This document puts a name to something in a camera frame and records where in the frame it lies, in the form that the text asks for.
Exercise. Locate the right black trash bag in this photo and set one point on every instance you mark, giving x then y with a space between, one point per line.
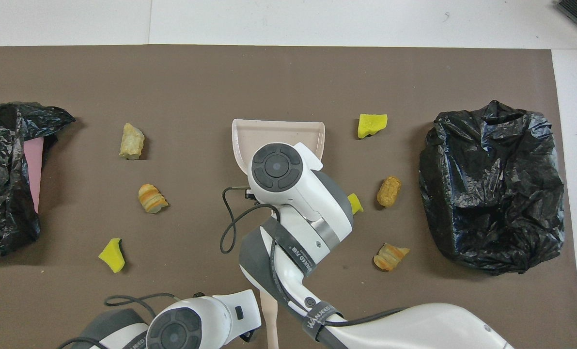
491 194

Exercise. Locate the black plastic trash bag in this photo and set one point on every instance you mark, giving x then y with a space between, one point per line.
2 203

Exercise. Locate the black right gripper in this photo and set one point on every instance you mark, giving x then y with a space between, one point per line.
250 194

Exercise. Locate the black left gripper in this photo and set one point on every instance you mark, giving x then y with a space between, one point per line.
250 335

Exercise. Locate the striped bread piece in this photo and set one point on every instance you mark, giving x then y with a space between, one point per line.
151 198
390 258

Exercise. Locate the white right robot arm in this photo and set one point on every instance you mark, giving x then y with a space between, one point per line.
307 203

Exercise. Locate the yellow sponge piece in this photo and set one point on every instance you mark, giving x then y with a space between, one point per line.
113 255
355 203
370 125

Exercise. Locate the beige plastic dustpan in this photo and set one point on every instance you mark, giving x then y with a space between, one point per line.
278 133

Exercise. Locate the pale beige food chunk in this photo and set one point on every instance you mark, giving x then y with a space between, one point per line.
132 141

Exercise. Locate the brown table mat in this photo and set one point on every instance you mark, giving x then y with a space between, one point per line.
288 77

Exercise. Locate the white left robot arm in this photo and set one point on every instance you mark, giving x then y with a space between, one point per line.
196 322

